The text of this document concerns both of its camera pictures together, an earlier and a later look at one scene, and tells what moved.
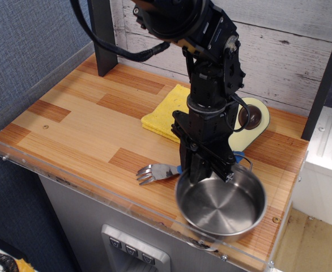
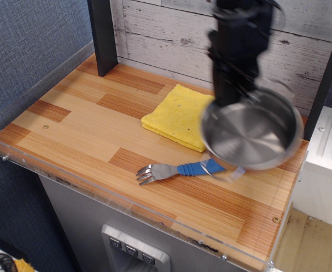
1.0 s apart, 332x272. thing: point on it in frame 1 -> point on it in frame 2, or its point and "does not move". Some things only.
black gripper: (208, 135) -> (236, 46)
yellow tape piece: (23, 266) does not move
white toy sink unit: (321, 190) does not move
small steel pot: (220, 211) -> (261, 131)
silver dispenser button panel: (126, 252) does not move
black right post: (327, 80) does not move
